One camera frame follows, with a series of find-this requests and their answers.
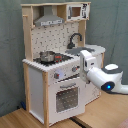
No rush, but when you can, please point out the small metal cooking pot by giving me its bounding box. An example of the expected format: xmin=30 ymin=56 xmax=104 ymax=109
xmin=40 ymin=51 xmax=55 ymax=62

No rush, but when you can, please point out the grey range hood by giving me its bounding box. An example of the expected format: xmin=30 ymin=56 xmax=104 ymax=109
xmin=34 ymin=6 xmax=64 ymax=27

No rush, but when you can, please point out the black toy faucet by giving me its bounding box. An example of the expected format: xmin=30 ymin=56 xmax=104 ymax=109
xmin=67 ymin=33 xmax=82 ymax=49

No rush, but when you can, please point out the wooden toy kitchen unit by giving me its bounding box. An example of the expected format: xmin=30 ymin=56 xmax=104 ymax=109
xmin=22 ymin=2 xmax=105 ymax=128

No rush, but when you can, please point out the white oven door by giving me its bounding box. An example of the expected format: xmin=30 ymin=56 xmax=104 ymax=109
xmin=49 ymin=77 xmax=85 ymax=124

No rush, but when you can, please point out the white cabinet door with dispenser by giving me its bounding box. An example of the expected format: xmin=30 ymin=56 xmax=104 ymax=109
xmin=85 ymin=54 xmax=102 ymax=104

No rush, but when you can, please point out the black toy stovetop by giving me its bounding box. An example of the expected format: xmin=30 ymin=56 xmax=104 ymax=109
xmin=34 ymin=52 xmax=71 ymax=66

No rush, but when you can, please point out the right red stove knob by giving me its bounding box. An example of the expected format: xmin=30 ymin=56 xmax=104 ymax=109
xmin=72 ymin=66 xmax=78 ymax=72

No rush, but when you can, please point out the grey toy sink basin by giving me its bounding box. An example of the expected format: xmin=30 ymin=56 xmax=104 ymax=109
xmin=65 ymin=47 xmax=87 ymax=56

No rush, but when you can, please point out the toy microwave with door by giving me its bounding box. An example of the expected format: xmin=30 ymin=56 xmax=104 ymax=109
xmin=67 ymin=3 xmax=90 ymax=21

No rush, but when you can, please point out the left red stove knob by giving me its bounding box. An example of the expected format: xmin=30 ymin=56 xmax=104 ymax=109
xmin=54 ymin=73 xmax=60 ymax=79

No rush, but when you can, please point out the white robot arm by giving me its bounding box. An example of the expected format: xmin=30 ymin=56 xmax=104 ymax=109
xmin=80 ymin=50 xmax=128 ymax=95

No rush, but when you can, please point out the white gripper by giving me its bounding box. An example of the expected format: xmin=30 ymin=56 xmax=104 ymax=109
xmin=80 ymin=50 xmax=97 ymax=83

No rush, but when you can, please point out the red stove knob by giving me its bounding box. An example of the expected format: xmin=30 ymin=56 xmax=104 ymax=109
xmin=54 ymin=73 xmax=60 ymax=79
xmin=72 ymin=66 xmax=78 ymax=72

